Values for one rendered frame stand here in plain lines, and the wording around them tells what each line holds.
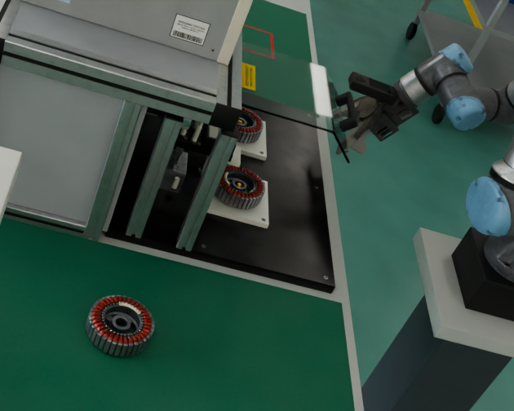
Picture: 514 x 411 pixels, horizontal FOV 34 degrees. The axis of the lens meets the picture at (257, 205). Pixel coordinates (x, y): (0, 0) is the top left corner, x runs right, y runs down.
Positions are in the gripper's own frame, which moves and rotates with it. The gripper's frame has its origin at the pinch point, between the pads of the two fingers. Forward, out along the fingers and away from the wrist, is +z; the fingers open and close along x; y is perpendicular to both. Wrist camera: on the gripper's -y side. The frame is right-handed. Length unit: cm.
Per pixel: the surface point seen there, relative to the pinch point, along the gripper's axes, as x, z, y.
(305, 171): -7.1, 8.6, 0.3
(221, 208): -30.6, 17.9, -18.1
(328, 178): -4.2, 7.0, 7.4
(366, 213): 91, 44, 93
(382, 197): 104, 39, 100
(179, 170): -27.6, 19.6, -29.3
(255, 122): -0.2, 11.6, -14.2
